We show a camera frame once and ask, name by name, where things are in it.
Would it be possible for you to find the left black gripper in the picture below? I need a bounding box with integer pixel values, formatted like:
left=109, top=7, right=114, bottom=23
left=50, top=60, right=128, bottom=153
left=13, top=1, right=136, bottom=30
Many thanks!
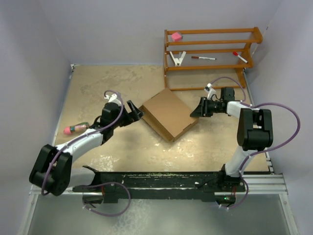
left=111, top=101, right=144, bottom=129

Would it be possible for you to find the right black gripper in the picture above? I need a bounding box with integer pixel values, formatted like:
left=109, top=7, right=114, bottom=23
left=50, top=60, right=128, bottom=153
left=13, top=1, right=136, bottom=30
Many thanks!
left=191, top=97, right=223, bottom=118

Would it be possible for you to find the brown cardboard box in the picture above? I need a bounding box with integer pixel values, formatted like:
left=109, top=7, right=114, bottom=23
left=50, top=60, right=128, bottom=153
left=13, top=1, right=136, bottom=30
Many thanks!
left=139, top=88, right=199, bottom=142

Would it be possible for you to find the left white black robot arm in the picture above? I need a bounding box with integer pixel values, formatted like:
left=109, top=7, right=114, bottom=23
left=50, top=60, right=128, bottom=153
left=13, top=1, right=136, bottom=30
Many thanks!
left=29, top=100, right=144, bottom=196

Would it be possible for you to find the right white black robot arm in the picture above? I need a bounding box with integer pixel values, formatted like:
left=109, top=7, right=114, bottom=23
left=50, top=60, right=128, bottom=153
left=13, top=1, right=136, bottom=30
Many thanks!
left=190, top=84, right=273, bottom=191

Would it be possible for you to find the white clamp tool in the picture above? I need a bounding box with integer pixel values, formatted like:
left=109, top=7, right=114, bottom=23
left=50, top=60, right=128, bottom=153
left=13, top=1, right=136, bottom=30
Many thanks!
left=169, top=51, right=186, bottom=67

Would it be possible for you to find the brown-capped white marker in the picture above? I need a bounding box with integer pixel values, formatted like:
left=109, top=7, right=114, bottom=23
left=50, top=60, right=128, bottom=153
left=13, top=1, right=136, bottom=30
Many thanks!
left=191, top=56, right=216, bottom=61

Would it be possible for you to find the wooden three-tier rack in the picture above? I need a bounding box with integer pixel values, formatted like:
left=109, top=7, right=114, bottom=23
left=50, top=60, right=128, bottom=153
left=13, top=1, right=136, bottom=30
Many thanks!
left=163, top=27, right=263, bottom=88

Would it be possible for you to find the red-capped white marker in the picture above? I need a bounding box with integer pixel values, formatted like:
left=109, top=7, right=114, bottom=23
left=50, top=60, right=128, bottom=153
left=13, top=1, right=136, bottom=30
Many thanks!
left=232, top=51, right=248, bottom=64

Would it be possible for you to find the small pink green object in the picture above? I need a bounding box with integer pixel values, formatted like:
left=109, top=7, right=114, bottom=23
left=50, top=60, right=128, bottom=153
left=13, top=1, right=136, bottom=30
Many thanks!
left=63, top=122, right=89, bottom=135

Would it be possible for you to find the pink eraser block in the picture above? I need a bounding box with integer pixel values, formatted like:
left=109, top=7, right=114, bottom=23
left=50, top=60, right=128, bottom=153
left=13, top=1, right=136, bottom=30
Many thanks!
left=171, top=32, right=183, bottom=42

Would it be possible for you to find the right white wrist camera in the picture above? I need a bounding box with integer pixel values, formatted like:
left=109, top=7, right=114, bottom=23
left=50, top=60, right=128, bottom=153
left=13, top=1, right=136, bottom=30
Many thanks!
left=204, top=83, right=216, bottom=100

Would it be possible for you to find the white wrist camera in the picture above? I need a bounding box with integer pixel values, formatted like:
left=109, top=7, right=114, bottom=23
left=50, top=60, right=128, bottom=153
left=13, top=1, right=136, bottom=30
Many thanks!
left=204, top=83, right=216, bottom=100
left=104, top=94, right=122, bottom=106

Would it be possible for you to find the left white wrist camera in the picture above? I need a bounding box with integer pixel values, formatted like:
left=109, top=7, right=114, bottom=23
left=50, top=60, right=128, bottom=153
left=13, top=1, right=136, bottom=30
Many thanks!
left=104, top=94, right=122, bottom=106

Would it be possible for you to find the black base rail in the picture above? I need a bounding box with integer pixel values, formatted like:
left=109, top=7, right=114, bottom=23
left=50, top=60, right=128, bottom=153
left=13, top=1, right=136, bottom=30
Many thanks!
left=73, top=170, right=246, bottom=204

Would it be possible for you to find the aluminium extrusion frame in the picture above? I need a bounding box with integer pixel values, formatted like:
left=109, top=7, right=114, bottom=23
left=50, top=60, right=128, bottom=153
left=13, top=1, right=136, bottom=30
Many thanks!
left=18, top=64, right=299, bottom=235

